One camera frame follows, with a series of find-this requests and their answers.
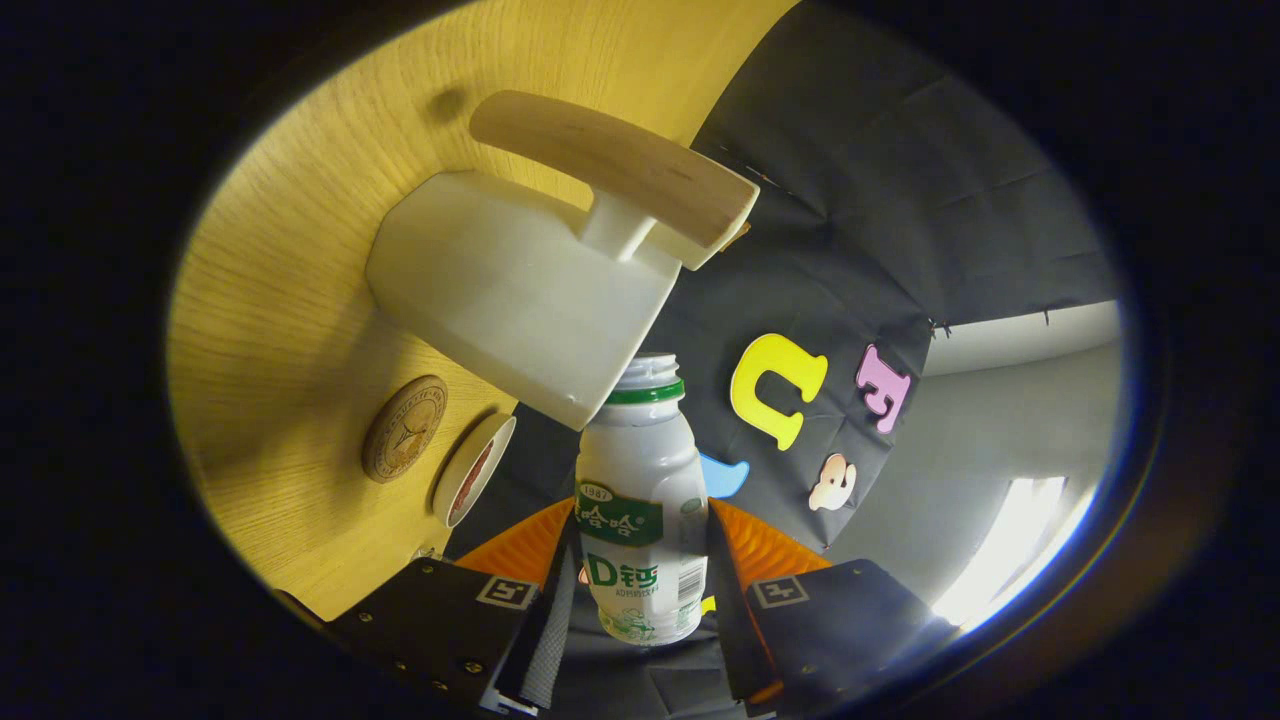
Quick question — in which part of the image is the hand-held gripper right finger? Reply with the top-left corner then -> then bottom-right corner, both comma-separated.
705,497 -> 961,716

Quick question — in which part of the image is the white juice bottle green label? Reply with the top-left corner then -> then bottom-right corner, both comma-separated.
575,352 -> 711,646

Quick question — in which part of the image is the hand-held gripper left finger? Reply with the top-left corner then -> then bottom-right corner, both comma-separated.
275,497 -> 581,716

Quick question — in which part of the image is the red sausage piece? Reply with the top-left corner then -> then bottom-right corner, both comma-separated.
450,440 -> 497,522

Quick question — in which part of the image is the round white plate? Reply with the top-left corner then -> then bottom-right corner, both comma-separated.
432,413 -> 518,529

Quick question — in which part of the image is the wooden table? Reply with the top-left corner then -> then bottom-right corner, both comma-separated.
165,0 -> 801,621

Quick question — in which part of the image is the round brown cork coaster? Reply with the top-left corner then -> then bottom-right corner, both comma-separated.
361,375 -> 449,484

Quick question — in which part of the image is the black backdrop cloth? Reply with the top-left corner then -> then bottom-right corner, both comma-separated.
445,0 -> 1121,720

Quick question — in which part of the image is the white cup wooden handle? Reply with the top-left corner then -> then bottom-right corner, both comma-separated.
365,90 -> 761,432

